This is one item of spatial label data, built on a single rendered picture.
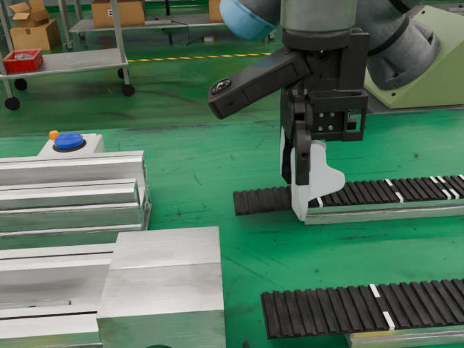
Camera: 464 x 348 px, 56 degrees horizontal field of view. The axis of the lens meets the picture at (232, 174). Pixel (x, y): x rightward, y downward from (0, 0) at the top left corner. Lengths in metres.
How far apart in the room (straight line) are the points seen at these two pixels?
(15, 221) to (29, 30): 5.02
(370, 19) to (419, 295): 0.60
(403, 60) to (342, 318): 0.65
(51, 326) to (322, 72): 0.35
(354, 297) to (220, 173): 0.33
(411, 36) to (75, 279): 0.77
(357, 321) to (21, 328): 0.27
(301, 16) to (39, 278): 0.34
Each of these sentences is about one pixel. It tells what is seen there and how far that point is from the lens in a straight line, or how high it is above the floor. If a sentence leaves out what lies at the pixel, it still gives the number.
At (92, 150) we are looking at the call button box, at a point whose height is 0.84.
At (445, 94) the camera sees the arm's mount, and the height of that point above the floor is 0.80.
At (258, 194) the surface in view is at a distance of 0.56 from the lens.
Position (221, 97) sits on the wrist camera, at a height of 0.95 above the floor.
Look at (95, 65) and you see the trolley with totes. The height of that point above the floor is 0.26.
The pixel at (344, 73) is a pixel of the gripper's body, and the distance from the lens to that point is 0.48.
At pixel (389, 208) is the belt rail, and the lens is 0.58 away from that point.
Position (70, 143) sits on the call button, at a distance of 0.66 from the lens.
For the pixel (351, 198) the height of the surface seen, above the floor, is 0.81.
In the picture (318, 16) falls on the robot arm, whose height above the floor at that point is 1.03.
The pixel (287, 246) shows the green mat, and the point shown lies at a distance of 0.52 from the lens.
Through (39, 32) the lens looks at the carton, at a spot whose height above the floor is 0.20.
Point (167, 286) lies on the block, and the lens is 0.34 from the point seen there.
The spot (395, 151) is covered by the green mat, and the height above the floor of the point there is 0.78.
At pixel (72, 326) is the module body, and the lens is 0.35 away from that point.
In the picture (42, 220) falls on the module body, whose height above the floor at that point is 0.83.
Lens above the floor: 1.11
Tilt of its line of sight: 29 degrees down
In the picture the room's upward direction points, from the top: 2 degrees counter-clockwise
